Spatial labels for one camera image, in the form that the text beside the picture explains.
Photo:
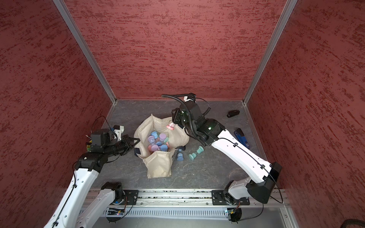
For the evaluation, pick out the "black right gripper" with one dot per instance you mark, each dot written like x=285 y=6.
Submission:
x=177 y=117

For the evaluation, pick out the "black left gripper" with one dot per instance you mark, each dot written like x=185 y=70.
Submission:
x=128 y=147

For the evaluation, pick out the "pink hourglass hidden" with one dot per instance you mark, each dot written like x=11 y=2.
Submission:
x=171 y=126

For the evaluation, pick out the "purple hourglass back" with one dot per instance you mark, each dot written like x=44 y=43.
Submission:
x=153 y=143

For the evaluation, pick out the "purple hourglass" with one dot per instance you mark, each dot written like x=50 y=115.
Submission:
x=153 y=143
x=162 y=137

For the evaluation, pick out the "purple hourglass front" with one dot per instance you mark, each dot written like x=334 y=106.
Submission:
x=162 y=137

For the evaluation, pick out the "cream canvas tote bag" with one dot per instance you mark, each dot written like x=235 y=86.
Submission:
x=159 y=163

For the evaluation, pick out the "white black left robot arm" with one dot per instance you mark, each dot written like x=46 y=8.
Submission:
x=85 y=171

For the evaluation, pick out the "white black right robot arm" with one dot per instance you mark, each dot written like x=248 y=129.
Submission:
x=262 y=175

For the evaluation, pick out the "yellow pencil holder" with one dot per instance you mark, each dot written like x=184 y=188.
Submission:
x=88 y=143

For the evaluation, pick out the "small black device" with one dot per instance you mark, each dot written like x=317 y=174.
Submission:
x=233 y=113

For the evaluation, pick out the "blue stapler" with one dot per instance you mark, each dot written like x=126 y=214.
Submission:
x=241 y=137

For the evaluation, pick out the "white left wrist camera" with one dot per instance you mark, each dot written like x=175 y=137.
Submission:
x=104 y=137

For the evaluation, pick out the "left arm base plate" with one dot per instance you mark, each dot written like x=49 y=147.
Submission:
x=126 y=197

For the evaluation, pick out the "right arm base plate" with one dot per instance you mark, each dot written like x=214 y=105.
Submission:
x=220 y=197

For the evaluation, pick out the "aluminium front rail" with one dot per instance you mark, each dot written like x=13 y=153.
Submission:
x=191 y=198

